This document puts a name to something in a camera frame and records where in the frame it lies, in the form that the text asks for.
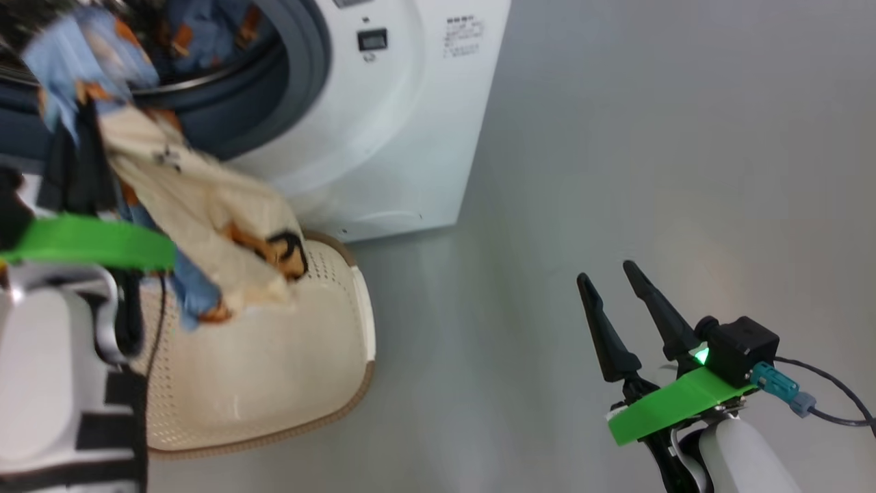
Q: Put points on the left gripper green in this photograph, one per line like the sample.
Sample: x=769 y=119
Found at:
x=89 y=243

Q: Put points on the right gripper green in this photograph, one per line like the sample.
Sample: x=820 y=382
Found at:
x=677 y=404

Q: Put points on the blue bear print garment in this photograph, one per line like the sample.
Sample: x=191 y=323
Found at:
x=205 y=27
x=75 y=48

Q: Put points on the cream basket brown rim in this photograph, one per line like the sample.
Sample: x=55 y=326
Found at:
x=274 y=370

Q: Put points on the white front-load washing machine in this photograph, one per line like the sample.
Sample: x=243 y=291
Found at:
x=410 y=137

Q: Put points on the black door latch socket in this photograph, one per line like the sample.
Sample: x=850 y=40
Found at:
x=372 y=40

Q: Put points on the round white filter cover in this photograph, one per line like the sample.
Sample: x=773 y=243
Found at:
x=383 y=220

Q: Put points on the grey washer control panel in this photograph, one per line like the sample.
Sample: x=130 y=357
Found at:
x=352 y=3

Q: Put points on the small printed text label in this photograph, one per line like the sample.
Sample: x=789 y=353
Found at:
x=463 y=35

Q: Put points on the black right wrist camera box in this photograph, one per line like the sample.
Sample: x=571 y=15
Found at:
x=742 y=346

